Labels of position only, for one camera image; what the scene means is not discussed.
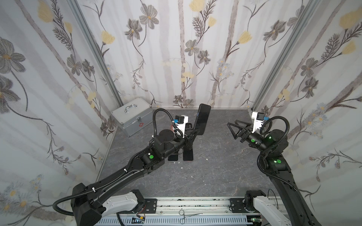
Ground aluminium corner frame post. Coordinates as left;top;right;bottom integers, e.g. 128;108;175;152
251;0;321;110
67;0;123;107

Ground silver aluminium case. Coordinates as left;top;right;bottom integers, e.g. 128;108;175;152
111;98;153;137

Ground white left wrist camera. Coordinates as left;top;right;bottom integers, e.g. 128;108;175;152
173;115;189;138

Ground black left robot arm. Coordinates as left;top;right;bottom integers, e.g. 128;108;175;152
52;105;210;226

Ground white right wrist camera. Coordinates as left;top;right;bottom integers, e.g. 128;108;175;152
251;112;269;132

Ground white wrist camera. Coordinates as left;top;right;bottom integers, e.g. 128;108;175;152
251;112;269;132
173;115;189;138

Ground metal forceps scissors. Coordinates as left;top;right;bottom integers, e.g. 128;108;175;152
179;210;202;225

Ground aluminium corner frame post left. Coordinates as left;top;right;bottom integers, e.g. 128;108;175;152
67;0;123;107

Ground white perforated cable tray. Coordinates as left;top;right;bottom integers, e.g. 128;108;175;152
113;216;255;226

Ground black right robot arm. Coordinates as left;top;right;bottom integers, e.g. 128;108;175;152
227;116;321;226

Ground aluminium corner frame post right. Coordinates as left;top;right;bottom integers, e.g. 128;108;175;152
251;0;321;110

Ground phone with black screen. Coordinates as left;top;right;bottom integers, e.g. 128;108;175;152
168;153;179;162

